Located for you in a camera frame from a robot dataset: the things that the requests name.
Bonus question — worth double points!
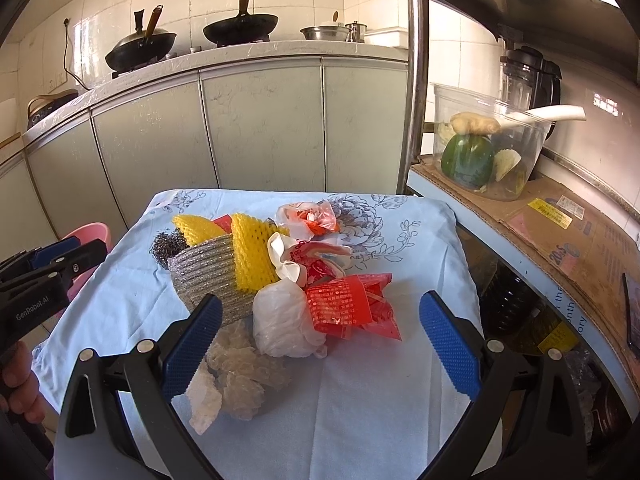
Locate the silver scouring cloth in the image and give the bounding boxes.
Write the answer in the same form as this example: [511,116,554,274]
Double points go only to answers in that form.
[167,234,254,326]

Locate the dark steel wool scrubber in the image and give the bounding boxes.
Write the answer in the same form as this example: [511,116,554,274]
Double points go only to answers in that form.
[150,230,188,270]

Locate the yellow foam fruit net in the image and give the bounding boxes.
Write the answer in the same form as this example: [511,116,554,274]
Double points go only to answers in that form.
[231,212,288,292]

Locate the red printed plastic wrapper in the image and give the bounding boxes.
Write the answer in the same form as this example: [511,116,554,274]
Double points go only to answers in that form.
[305,273,401,340]

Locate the red white wrapper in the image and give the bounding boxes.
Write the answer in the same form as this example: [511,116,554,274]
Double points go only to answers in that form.
[267,233,352,288]

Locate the pink plastic trash bucket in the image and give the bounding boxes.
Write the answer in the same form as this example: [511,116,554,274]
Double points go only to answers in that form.
[52,222,113,302]

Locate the kitchen counter cabinets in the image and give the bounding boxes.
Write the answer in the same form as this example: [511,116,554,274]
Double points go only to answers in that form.
[1,40,408,256]

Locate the person's left hand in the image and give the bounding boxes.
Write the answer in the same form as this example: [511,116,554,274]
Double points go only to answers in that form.
[1,340,46,425]

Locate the light blue floral tablecloth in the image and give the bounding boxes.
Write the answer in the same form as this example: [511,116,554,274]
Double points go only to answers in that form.
[32,190,480,479]

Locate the flattened cardboard sheet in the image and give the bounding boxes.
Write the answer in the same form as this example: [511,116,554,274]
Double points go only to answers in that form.
[412,155,640,361]

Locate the green bell pepper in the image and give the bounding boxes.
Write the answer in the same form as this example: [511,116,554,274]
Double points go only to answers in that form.
[440,134,495,190]

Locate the clear plastic measuring jug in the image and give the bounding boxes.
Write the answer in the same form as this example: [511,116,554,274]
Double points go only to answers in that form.
[433,84,586,202]

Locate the ginger root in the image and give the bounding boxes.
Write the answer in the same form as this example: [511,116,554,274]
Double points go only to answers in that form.
[449,112,501,136]

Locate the black wok with lid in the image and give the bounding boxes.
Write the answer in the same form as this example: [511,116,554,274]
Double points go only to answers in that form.
[105,4,177,74]

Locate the black blender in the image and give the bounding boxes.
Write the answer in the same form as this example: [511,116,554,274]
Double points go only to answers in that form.
[500,46,562,110]

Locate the steel pot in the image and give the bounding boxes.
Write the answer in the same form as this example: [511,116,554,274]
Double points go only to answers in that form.
[300,10,368,44]

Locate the metal shelf pole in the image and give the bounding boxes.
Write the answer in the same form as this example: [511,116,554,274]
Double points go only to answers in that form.
[396,0,430,194]

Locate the black wok wooden handle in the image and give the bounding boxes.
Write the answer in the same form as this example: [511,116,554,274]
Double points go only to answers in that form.
[203,0,279,48]

